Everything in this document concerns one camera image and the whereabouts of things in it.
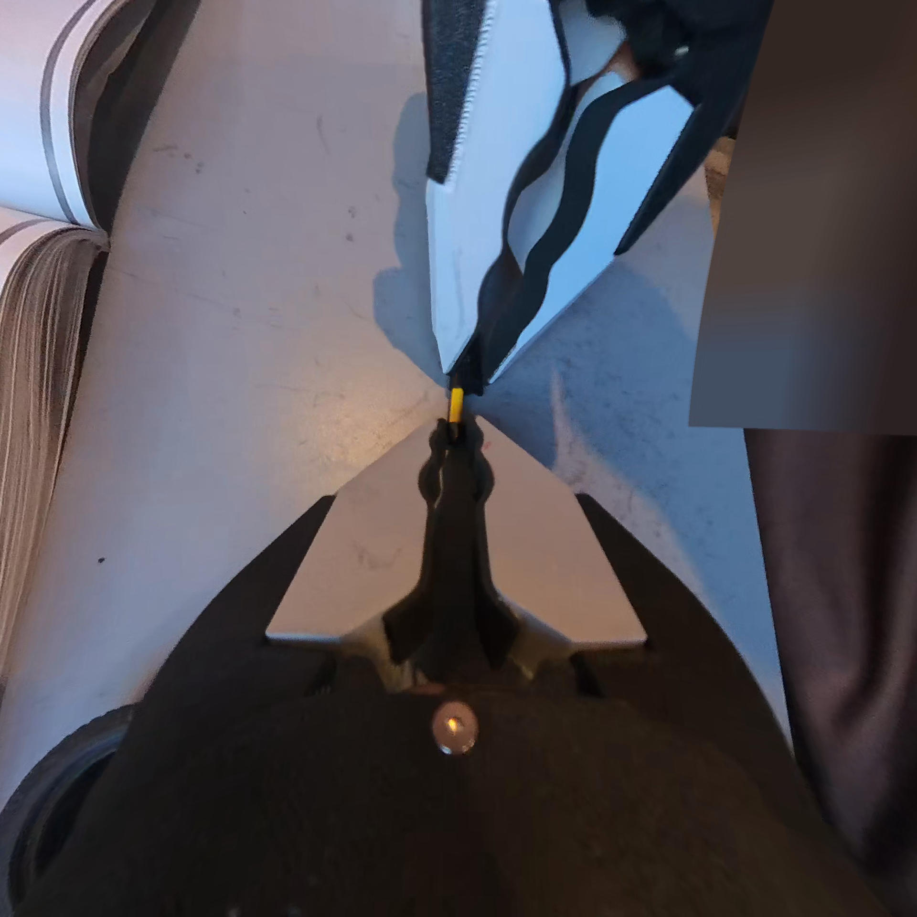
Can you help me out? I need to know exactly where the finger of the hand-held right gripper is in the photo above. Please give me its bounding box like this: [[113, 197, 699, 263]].
[[425, 0, 574, 377], [482, 82, 697, 385]]

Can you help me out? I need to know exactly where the open instruction booklet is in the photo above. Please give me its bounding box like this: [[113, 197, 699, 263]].
[[0, 0, 148, 646]]

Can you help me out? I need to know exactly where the person's brown garment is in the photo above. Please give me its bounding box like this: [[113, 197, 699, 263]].
[[744, 428, 917, 885]]

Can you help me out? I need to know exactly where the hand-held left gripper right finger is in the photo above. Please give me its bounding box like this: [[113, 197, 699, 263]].
[[469, 416, 649, 676]]

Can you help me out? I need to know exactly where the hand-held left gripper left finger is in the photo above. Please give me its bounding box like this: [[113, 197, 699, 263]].
[[265, 419, 450, 665]]

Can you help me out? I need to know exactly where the black toy tire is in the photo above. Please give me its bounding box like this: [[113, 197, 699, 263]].
[[0, 704, 140, 896]]

